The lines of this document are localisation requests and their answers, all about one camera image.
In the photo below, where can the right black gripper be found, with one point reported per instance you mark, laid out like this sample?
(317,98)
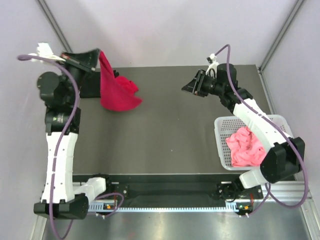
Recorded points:
(195,85)

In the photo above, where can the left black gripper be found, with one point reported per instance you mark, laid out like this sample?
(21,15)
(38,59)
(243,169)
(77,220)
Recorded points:
(85,62)

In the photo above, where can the red polo t shirt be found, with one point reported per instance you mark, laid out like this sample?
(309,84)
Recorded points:
(117,93)

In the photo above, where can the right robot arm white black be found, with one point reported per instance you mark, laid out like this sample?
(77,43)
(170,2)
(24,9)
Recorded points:
(282,150)

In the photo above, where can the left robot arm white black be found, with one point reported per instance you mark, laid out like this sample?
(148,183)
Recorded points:
(61,96)

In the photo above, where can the folded black t shirt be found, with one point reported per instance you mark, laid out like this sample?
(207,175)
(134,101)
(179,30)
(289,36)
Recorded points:
(91,86)

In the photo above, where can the white perforated plastic basket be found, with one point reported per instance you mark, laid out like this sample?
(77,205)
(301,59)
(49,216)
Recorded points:
(225,126)

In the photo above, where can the pink crumpled t shirt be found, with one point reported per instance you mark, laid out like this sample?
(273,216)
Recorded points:
(245,148)

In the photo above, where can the left aluminium corner post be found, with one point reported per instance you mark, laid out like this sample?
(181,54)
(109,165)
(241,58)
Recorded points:
(48,14)

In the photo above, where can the aluminium corner post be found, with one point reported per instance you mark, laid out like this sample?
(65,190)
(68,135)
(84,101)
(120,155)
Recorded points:
(48,14)
(289,20)

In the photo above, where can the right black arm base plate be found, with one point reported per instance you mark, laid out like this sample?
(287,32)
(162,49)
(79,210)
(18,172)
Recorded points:
(230,192)

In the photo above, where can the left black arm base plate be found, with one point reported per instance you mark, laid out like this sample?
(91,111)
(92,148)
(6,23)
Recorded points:
(116,185)

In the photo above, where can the slotted grey cable duct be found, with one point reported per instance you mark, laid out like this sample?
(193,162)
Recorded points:
(102,207)

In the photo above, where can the right aluminium corner post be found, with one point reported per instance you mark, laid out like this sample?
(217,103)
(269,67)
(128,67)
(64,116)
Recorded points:
(289,20)

